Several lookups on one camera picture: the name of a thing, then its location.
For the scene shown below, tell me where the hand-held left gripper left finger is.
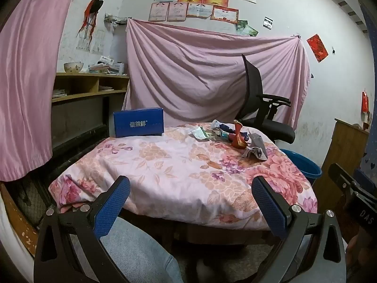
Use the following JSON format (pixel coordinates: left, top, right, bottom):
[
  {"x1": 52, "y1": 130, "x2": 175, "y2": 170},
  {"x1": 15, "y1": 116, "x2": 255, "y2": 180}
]
[{"x1": 33, "y1": 176, "x2": 131, "y2": 283}]

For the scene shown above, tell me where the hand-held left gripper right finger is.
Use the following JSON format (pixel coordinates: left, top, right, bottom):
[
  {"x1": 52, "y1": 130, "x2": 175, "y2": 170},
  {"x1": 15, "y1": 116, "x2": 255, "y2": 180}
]
[{"x1": 252, "y1": 176, "x2": 347, "y2": 283}]

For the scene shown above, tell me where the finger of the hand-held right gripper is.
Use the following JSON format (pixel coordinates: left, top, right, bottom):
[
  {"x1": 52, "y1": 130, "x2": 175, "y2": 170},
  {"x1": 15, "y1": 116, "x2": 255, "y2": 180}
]
[
  {"x1": 354, "y1": 168, "x2": 377, "y2": 195},
  {"x1": 328, "y1": 163, "x2": 377, "y2": 204}
]

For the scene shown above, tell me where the red plastic wrapper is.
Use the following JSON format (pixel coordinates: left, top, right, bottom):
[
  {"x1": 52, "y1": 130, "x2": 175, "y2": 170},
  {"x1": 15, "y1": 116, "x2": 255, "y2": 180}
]
[{"x1": 230, "y1": 120, "x2": 249, "y2": 149}]

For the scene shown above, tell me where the blue cardboard box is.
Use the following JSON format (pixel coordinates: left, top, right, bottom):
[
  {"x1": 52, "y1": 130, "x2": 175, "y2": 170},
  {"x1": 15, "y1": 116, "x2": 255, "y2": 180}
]
[{"x1": 113, "y1": 108, "x2": 164, "y2": 138}]

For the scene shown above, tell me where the dark blue wrapper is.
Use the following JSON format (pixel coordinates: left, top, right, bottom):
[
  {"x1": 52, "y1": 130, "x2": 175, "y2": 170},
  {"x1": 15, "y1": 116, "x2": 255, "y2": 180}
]
[{"x1": 211, "y1": 119, "x2": 236, "y2": 137}]

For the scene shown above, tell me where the green paper packet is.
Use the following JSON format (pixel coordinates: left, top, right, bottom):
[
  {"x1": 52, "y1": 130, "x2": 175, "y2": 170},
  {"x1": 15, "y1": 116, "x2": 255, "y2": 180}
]
[{"x1": 191, "y1": 126, "x2": 217, "y2": 141}]

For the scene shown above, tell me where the person's right hand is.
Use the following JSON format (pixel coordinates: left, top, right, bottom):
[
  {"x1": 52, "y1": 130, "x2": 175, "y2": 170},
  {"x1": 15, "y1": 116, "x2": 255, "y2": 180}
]
[{"x1": 345, "y1": 235, "x2": 365, "y2": 260}]

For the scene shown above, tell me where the wooden cabinet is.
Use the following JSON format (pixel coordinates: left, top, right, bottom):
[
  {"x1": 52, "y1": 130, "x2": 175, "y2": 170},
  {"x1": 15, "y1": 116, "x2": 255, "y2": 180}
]
[{"x1": 312, "y1": 118, "x2": 370, "y2": 207}]

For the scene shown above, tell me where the blue plastic basin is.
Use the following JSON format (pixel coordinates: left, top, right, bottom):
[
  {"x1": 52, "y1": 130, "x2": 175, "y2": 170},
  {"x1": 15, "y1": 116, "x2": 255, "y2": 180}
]
[{"x1": 278, "y1": 149, "x2": 323, "y2": 186}]

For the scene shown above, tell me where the person's jeans leg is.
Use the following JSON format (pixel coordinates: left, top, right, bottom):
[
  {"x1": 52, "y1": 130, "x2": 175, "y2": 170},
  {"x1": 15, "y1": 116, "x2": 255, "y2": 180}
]
[{"x1": 71, "y1": 218, "x2": 184, "y2": 283}]

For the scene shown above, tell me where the floral blanket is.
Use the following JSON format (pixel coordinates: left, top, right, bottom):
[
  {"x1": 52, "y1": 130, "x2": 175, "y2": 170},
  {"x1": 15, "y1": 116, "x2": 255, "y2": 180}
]
[{"x1": 49, "y1": 122, "x2": 319, "y2": 231}]

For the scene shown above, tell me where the black office chair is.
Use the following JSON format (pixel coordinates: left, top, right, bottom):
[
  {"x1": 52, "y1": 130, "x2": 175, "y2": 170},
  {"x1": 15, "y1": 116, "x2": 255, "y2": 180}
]
[{"x1": 234, "y1": 54, "x2": 296, "y2": 145}]

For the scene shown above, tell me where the worn wooden board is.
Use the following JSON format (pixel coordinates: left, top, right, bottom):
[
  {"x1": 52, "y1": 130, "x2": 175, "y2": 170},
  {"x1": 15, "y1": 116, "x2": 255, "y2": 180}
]
[{"x1": 0, "y1": 183, "x2": 39, "y2": 257}]

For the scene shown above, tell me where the wooden shelf desk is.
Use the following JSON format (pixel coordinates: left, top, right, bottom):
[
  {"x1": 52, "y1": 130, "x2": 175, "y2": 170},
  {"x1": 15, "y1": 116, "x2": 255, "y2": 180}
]
[{"x1": 51, "y1": 72, "x2": 131, "y2": 148}]

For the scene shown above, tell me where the stack of books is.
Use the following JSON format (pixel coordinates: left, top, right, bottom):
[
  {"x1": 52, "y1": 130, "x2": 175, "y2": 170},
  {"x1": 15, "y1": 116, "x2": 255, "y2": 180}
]
[{"x1": 88, "y1": 55, "x2": 127, "y2": 75}]

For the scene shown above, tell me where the patterned ceramic bowl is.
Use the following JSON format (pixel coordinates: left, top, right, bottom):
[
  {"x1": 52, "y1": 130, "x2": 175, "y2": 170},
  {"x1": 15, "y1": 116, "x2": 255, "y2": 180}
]
[{"x1": 64, "y1": 62, "x2": 84, "y2": 74}]

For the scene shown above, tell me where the pink curtain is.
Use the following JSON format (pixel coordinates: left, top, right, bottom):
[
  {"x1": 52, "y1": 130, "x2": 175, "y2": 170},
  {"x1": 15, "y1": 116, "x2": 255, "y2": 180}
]
[{"x1": 0, "y1": 0, "x2": 84, "y2": 182}]

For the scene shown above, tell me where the pink hanging sheet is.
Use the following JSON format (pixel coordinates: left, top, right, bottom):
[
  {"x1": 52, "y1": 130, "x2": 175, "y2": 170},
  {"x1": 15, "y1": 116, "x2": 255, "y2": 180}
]
[{"x1": 122, "y1": 18, "x2": 311, "y2": 129}]

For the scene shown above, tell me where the blue starry curtain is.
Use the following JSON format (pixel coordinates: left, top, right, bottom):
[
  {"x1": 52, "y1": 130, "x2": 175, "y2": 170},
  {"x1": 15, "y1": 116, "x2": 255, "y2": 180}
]
[{"x1": 358, "y1": 3, "x2": 377, "y2": 183}]

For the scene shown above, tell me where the red paper wall poster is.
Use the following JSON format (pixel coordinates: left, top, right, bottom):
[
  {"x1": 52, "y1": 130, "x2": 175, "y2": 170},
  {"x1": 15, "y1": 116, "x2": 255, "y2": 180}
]
[{"x1": 306, "y1": 34, "x2": 329, "y2": 63}]

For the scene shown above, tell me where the paper wall calendar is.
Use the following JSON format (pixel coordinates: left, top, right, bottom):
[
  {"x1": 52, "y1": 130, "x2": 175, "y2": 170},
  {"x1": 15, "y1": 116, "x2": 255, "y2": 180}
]
[{"x1": 76, "y1": 29, "x2": 107, "y2": 55}]

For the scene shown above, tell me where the wire wall rack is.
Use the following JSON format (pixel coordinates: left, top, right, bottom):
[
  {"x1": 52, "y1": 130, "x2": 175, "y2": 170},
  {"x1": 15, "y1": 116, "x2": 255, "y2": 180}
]
[{"x1": 104, "y1": 13, "x2": 131, "y2": 25}]

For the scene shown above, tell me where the red tassel wall decoration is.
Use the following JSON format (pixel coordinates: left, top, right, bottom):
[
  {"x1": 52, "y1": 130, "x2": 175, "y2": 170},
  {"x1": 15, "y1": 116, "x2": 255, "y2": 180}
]
[{"x1": 77, "y1": 0, "x2": 104, "y2": 39}]

